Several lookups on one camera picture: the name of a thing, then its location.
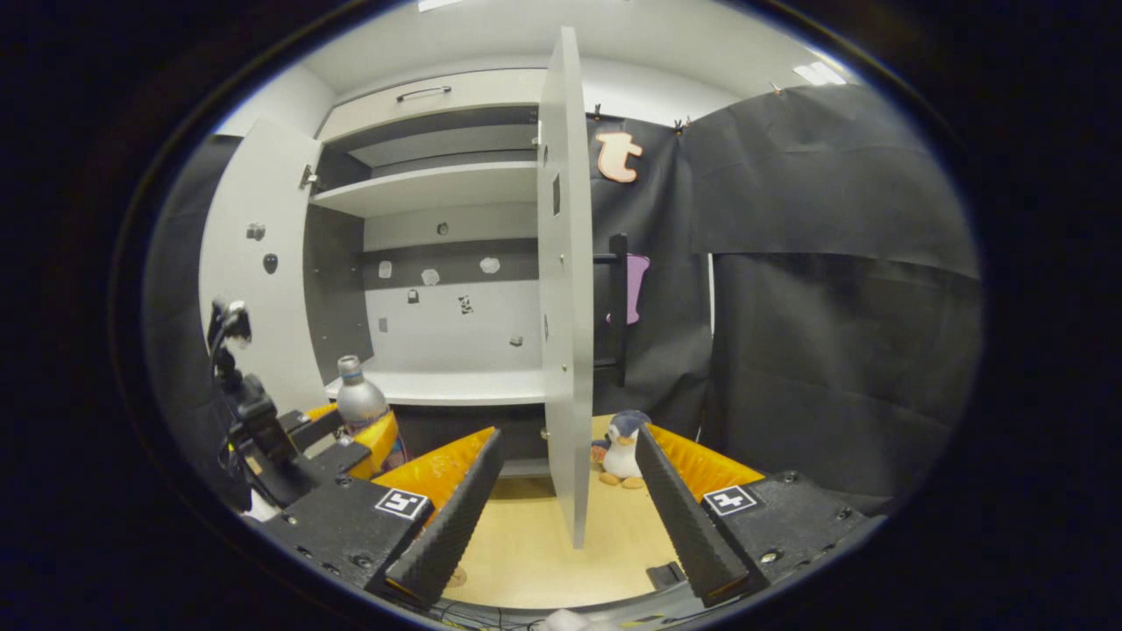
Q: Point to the silver bottle with pink label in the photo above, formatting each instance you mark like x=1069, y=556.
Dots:
x=359, y=403

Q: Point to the small black block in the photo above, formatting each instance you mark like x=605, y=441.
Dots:
x=666, y=575

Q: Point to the penguin plush toy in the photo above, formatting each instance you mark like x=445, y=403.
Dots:
x=624, y=456

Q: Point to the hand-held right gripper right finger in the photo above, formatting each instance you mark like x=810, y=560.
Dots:
x=679, y=517

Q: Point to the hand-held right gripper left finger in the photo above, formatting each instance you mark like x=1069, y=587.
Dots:
x=456, y=517

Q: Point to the white cabinet drawer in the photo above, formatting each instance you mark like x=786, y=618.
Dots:
x=491, y=92

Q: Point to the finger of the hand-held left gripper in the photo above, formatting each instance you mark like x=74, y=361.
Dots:
x=381, y=443
x=311, y=428

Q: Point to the white and grey cabinet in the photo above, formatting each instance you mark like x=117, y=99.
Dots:
x=456, y=333

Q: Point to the white cabinet shelf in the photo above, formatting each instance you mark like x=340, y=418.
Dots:
x=438, y=186
x=456, y=387

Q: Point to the ceiling light panel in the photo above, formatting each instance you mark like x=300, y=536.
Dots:
x=820, y=74
x=438, y=4

